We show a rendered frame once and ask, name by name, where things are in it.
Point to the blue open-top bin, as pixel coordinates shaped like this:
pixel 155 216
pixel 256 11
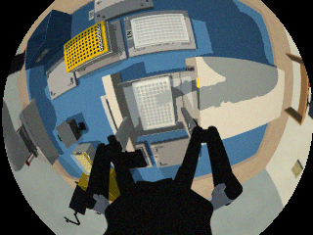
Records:
pixel 57 28

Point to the blue bench mat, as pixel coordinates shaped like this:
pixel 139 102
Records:
pixel 222 28

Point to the yellow open-top bin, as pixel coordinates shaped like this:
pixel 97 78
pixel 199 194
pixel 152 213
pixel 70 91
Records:
pixel 113 191

